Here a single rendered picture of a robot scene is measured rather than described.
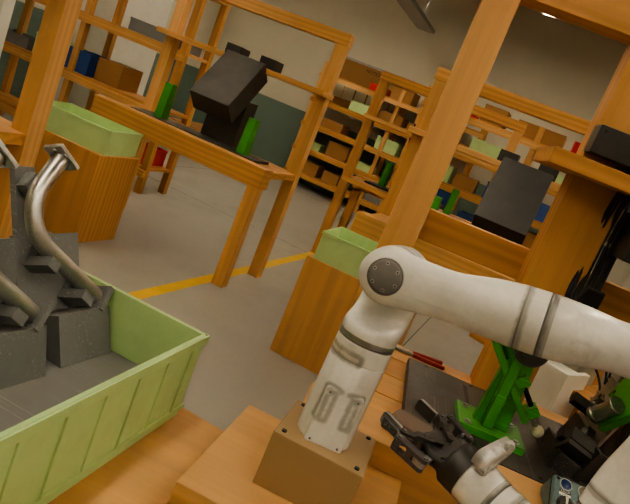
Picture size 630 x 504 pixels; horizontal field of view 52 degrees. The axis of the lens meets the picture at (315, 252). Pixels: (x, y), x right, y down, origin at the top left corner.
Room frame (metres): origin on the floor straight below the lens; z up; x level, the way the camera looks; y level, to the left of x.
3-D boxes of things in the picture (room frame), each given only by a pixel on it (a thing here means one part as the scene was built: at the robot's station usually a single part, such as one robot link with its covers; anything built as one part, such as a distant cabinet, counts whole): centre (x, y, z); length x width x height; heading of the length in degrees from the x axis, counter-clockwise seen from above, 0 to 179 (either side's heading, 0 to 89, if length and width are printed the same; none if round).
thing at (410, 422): (1.18, -0.30, 0.92); 0.10 x 0.08 x 0.03; 63
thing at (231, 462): (0.97, -0.12, 0.83); 0.32 x 0.32 x 0.04; 80
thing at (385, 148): (11.37, -0.43, 1.11); 3.01 x 0.54 x 2.23; 74
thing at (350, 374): (0.97, -0.12, 1.03); 0.09 x 0.09 x 0.17; 0
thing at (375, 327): (0.98, -0.13, 1.19); 0.09 x 0.09 x 0.17; 69
